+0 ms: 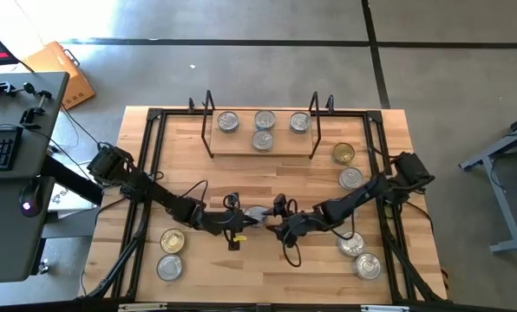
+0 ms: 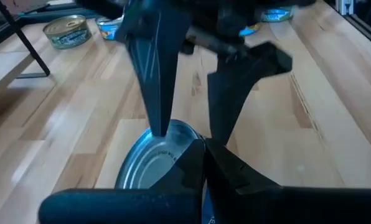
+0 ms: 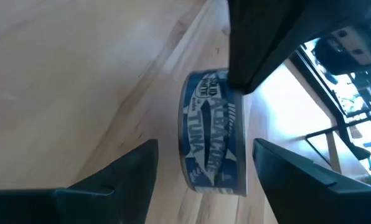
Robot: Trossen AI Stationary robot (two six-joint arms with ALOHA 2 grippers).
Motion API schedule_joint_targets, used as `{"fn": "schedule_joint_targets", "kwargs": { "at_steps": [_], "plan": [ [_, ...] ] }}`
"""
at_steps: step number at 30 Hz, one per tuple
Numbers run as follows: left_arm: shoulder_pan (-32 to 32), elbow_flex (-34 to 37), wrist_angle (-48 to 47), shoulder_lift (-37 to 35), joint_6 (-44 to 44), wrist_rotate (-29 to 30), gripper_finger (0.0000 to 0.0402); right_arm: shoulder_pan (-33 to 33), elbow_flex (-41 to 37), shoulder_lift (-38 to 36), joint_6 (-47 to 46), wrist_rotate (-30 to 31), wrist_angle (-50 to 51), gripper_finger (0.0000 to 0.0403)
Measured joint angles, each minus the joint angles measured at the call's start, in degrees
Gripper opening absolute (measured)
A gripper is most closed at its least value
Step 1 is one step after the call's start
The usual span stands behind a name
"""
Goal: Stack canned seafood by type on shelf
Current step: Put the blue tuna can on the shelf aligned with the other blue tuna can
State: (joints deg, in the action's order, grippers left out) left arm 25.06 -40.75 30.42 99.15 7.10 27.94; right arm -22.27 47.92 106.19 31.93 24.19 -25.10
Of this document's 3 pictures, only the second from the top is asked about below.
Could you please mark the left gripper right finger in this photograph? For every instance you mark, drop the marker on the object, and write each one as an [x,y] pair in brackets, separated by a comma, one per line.
[282,207]

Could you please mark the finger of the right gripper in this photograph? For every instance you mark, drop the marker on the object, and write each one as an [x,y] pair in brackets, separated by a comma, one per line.
[235,84]
[157,62]

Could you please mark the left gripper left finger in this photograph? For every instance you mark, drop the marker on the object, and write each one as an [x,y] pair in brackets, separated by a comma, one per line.
[126,207]

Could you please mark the silver-lid seafood can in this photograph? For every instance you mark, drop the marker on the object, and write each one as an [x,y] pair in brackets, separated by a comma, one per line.
[277,14]
[142,161]
[109,29]

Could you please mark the gold-lid seafood can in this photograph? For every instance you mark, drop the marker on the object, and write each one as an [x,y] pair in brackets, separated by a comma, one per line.
[67,31]

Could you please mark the wooden shelf black metal frame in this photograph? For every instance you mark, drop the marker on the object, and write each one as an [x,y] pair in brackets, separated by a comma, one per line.
[5,68]

